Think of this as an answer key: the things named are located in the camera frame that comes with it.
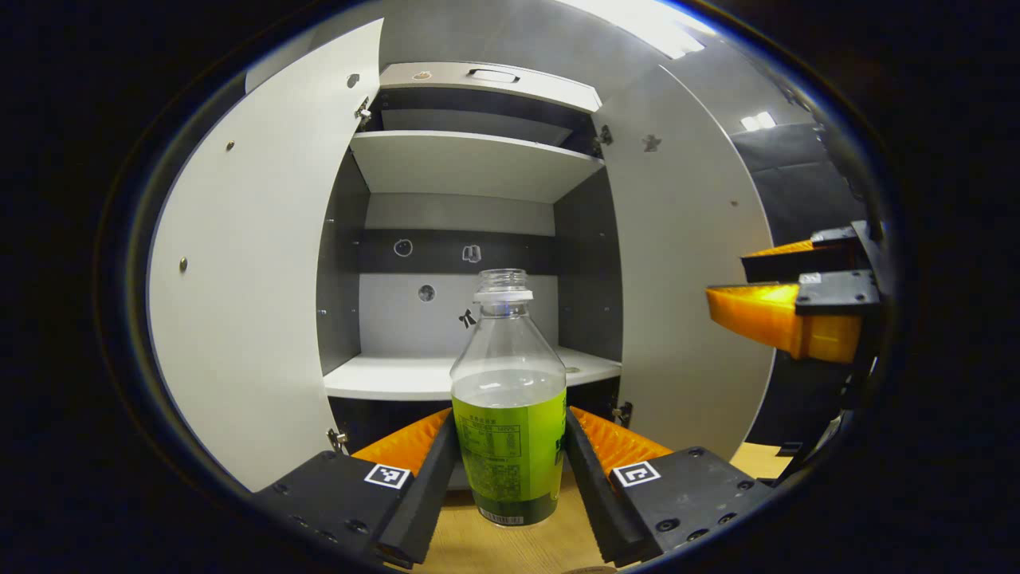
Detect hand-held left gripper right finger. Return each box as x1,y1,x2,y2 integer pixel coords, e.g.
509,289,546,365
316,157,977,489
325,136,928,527
564,405,775,568

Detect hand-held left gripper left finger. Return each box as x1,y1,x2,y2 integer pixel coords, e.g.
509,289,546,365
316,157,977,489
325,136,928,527
253,407,461,569

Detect clear bottle with green label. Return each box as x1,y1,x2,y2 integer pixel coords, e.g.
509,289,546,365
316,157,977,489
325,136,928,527
449,269,569,529

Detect white door with bar handle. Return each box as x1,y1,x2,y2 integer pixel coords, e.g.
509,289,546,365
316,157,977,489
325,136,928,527
147,18,385,493

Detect white grey cabinet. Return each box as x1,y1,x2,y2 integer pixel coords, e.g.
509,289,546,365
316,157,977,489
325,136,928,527
316,62,624,455

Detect white cabinet shelf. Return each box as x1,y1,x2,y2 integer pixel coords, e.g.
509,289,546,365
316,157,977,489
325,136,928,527
349,130,605,204
323,347,622,402

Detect white cabinet drawer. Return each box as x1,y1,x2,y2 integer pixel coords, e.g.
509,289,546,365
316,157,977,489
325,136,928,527
378,62,604,114

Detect long ceiling light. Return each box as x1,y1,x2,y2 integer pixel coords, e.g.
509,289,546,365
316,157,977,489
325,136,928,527
570,0,708,61

